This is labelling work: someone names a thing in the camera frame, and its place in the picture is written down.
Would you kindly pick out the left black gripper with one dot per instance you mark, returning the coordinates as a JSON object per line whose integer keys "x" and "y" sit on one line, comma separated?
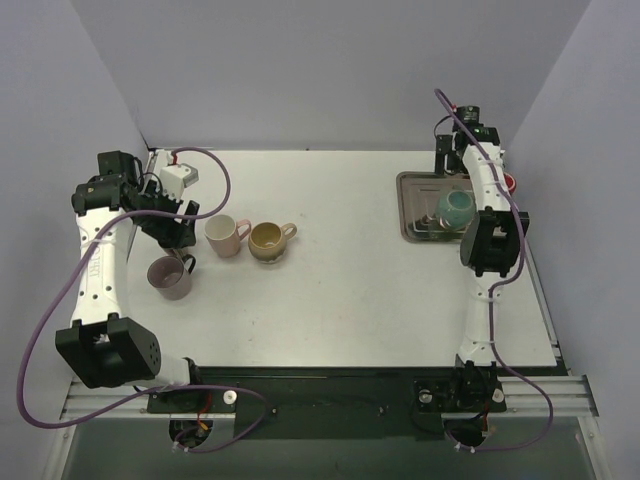
{"x": 176, "y": 229}

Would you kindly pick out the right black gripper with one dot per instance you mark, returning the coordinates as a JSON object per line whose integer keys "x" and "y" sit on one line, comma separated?
{"x": 443, "y": 156}

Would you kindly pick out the lilac mug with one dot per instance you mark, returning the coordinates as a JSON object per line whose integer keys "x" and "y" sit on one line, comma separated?
{"x": 170, "y": 276}

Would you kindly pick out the pink mug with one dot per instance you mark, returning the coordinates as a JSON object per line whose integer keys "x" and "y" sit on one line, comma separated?
{"x": 225, "y": 234}

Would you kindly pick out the teal mug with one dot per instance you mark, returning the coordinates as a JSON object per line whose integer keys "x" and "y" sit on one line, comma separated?
{"x": 455, "y": 210}

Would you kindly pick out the red mug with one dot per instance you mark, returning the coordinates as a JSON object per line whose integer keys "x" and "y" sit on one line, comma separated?
{"x": 510, "y": 182}

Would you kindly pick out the beige round mug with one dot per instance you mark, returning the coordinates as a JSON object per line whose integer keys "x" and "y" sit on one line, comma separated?
{"x": 268, "y": 241}

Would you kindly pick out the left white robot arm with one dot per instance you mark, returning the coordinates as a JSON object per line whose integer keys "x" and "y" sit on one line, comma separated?
{"x": 103, "y": 345}

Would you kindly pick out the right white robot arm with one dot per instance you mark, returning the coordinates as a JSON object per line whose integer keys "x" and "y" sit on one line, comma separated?
{"x": 492, "y": 242}

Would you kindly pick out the metal tray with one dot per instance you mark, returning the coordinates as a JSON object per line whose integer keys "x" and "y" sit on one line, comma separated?
{"x": 418, "y": 195}

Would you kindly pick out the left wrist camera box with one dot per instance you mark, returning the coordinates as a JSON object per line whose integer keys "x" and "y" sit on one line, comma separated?
{"x": 177, "y": 177}

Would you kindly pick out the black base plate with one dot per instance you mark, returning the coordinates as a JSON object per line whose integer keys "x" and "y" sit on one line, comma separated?
{"x": 338, "y": 403}

